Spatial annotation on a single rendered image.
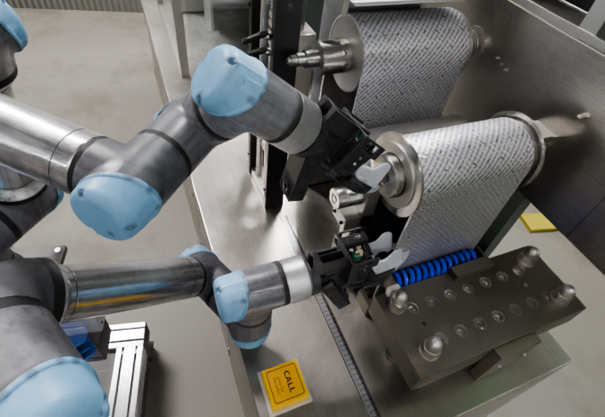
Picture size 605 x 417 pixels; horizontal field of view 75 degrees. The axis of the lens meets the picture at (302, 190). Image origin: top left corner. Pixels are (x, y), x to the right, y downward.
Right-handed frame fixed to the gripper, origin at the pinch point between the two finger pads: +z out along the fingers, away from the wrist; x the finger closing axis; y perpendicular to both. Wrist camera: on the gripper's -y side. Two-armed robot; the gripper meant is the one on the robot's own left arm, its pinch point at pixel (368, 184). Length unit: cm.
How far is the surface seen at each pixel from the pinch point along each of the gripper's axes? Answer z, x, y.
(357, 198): 2.7, 1.1, -3.9
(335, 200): -0.2, 2.1, -6.7
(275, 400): 2.8, -19.1, -37.3
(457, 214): 15.9, -7.3, 6.2
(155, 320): 43, 52, -125
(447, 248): 25.9, -7.4, -0.8
